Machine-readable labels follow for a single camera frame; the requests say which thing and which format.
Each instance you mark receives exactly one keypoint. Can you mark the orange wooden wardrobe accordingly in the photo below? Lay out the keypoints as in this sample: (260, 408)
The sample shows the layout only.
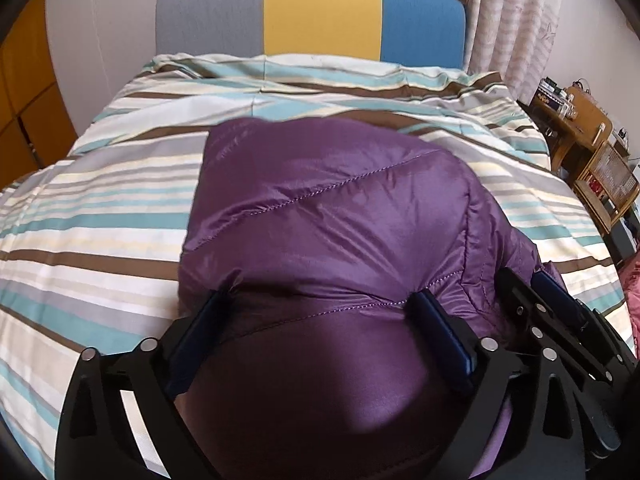
(30, 85)

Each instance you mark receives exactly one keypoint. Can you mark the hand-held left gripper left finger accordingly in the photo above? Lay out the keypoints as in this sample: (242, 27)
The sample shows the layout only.
(200, 332)

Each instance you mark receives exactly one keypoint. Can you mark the grey yellow blue headboard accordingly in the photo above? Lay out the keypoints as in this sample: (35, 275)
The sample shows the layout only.
(320, 10)

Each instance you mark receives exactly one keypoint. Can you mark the pink cloth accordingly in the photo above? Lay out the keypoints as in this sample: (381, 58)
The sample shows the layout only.
(631, 305)

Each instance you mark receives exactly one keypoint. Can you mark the wooden wicker chair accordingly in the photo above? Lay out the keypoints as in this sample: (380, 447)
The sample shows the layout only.
(607, 175)

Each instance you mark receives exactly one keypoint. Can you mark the striped bed duvet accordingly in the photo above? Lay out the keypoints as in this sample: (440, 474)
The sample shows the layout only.
(100, 220)

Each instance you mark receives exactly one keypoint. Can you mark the patterned pale curtain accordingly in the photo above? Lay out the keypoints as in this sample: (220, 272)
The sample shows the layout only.
(515, 25)

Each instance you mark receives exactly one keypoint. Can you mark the purple quilted jacket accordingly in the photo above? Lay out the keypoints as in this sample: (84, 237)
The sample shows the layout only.
(325, 220)

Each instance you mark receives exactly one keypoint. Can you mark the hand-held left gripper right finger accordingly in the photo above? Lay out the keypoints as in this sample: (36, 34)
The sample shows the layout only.
(445, 340)

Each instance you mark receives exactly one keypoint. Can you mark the dark patterned box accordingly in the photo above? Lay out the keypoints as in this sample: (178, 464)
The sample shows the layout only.
(550, 94)

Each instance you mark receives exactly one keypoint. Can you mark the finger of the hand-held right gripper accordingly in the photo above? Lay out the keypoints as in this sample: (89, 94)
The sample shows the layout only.
(525, 305)
(557, 292)

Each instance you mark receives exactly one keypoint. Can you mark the wooden side desk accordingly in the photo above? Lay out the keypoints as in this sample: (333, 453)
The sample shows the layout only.
(585, 125)

